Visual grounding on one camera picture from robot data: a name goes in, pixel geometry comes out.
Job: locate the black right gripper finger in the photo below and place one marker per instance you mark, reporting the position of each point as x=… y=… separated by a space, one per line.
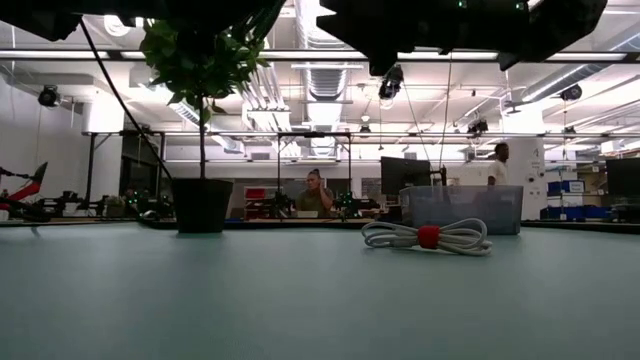
x=507 y=60
x=382 y=62

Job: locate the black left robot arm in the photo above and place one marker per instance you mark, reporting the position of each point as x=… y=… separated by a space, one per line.
x=40 y=15

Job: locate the standing person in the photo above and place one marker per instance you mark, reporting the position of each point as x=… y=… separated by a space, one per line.
x=498 y=170

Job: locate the black computer monitor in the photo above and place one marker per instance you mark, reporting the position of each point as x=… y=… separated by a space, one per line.
x=405 y=175

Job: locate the seated person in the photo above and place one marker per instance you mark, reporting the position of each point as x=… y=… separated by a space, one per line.
x=315 y=197

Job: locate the blue storage bins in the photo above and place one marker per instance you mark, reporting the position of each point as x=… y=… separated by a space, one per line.
x=570 y=200

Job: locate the grey translucent plastic bin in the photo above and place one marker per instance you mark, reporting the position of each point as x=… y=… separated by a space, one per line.
x=465 y=207

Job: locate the black wide monitor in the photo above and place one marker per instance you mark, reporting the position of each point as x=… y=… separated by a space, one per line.
x=624 y=177

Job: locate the green leafy plant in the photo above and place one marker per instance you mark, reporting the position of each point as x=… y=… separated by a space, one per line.
x=200 y=65

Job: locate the black plant pot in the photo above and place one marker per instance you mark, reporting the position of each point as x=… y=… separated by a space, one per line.
x=202 y=205

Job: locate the teal table mat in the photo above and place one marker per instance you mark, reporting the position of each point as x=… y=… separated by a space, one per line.
x=300 y=300

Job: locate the red and black robot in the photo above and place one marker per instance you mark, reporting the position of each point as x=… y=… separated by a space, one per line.
x=25 y=192

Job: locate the black hanging overhead camera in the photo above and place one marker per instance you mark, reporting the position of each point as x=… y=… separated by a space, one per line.
x=390 y=85

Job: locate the black ceiling camera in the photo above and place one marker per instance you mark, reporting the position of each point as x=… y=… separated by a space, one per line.
x=49 y=96
x=571 y=92

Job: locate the black background rig frame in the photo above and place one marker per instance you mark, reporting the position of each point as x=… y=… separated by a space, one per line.
x=314 y=135

